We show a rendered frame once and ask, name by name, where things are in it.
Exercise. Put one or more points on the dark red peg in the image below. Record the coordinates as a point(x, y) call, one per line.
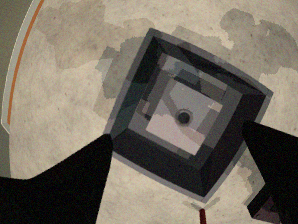
point(202, 216)

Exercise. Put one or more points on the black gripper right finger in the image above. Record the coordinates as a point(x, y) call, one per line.
point(276, 155)

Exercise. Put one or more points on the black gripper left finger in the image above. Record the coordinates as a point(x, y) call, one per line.
point(69, 193)

